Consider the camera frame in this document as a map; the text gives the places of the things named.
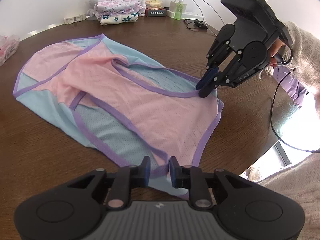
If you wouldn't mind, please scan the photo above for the pink blue mesh vest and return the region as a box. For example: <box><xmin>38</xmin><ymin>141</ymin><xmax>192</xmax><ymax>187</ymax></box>
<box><xmin>13</xmin><ymin>34</ymin><xmax>223</xmax><ymax>198</ymax></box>

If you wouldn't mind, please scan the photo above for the beige fuzzy sleeve forearm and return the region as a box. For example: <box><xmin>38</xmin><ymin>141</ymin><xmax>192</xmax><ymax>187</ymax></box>
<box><xmin>285</xmin><ymin>22</ymin><xmax>319</xmax><ymax>114</ymax></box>

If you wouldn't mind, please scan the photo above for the person right hand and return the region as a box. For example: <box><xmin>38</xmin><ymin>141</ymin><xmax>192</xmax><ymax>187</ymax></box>
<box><xmin>268</xmin><ymin>38</ymin><xmax>293</xmax><ymax>67</ymax></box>

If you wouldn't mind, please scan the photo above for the white power strip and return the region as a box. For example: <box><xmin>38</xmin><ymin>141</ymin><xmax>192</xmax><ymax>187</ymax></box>
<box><xmin>167</xmin><ymin>10</ymin><xmax>206</xmax><ymax>21</ymax></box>

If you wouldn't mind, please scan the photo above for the green spray bottle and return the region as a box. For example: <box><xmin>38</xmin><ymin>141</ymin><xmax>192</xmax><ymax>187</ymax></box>
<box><xmin>174</xmin><ymin>0</ymin><xmax>186</xmax><ymax>20</ymax></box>

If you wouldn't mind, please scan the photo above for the black text box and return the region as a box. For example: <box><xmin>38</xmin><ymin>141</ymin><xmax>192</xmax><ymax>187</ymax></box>
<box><xmin>145</xmin><ymin>9</ymin><xmax>167</xmax><ymax>17</ymax></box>

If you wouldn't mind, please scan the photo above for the yellow snack pack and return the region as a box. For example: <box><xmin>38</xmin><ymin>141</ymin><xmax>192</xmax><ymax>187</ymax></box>
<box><xmin>146</xmin><ymin>0</ymin><xmax>162</xmax><ymax>10</ymax></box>

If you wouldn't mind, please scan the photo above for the small white bottle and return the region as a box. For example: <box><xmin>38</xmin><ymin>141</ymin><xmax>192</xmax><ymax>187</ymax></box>
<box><xmin>138</xmin><ymin>0</ymin><xmax>146</xmax><ymax>17</ymax></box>

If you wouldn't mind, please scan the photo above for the purple floral folded cloth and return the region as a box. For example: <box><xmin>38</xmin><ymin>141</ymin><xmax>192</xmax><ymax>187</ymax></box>
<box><xmin>94</xmin><ymin>0</ymin><xmax>141</xmax><ymax>13</ymax></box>

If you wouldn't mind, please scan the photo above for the white teal floral folded cloth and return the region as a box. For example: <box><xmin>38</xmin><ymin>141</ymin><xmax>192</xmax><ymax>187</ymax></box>
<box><xmin>100</xmin><ymin>13</ymin><xmax>138</xmax><ymax>25</ymax></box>

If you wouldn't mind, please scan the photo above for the white round lamp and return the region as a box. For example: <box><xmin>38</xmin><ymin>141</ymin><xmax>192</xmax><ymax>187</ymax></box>
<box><xmin>86</xmin><ymin>0</ymin><xmax>100</xmax><ymax>21</ymax></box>

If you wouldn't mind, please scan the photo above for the clear plastic bag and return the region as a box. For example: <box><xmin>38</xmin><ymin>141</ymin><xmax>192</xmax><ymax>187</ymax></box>
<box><xmin>0</xmin><ymin>35</ymin><xmax>20</xmax><ymax>66</ymax></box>

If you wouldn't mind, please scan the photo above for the black cable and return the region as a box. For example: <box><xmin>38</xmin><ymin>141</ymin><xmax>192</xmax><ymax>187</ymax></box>
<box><xmin>271</xmin><ymin>47</ymin><xmax>320</xmax><ymax>153</ymax></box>

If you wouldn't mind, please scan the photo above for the white charger cable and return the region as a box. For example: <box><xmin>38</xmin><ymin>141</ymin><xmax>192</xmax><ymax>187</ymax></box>
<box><xmin>175</xmin><ymin>0</ymin><xmax>221</xmax><ymax>37</ymax></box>

